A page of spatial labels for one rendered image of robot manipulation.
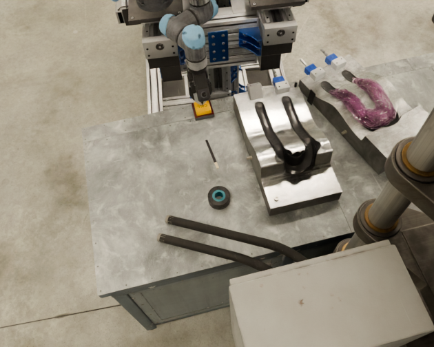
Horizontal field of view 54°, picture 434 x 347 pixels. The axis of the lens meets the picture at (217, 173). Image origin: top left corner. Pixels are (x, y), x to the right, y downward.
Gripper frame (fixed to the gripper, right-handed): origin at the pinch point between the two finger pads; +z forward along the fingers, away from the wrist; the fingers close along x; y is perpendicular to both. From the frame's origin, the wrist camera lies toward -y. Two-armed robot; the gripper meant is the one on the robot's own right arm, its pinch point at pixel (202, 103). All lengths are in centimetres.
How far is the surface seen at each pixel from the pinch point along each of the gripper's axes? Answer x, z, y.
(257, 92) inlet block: -21.5, -6.3, -5.5
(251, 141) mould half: -13.2, -4.7, -25.9
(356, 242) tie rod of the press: -24, -32, -80
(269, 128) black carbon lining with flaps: -21.5, -2.9, -20.7
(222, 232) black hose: 6, -3, -57
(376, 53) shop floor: -137, 85, 81
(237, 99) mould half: -13.3, -4.1, -4.9
